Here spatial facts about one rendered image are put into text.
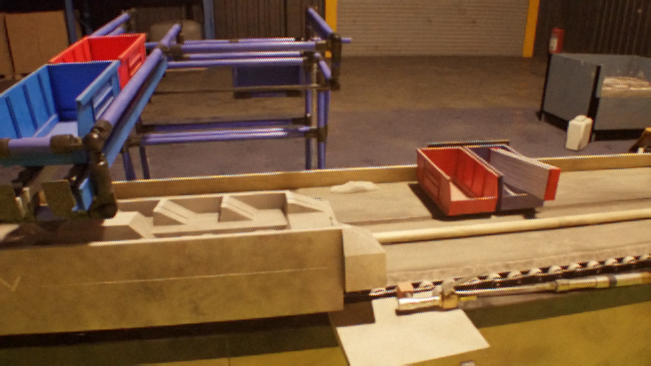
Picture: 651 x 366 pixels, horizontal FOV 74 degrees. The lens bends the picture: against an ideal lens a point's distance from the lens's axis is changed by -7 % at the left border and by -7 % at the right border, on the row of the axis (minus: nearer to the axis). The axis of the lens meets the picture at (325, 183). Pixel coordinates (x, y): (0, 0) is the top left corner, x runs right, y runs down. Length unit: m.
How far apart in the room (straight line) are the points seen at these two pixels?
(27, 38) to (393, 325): 10.11
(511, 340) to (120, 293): 0.97
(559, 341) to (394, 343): 0.57
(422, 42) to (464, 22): 1.18
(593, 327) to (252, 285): 0.95
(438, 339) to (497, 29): 11.96
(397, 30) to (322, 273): 10.87
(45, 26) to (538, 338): 10.08
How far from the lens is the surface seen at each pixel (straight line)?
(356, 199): 1.73
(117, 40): 1.45
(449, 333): 1.07
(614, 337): 1.57
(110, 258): 1.04
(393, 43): 11.74
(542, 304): 1.31
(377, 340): 1.02
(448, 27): 12.20
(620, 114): 5.87
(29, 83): 1.09
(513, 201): 1.72
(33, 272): 1.11
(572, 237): 1.68
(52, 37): 10.51
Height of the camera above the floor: 1.48
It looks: 23 degrees down
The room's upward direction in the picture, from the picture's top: straight up
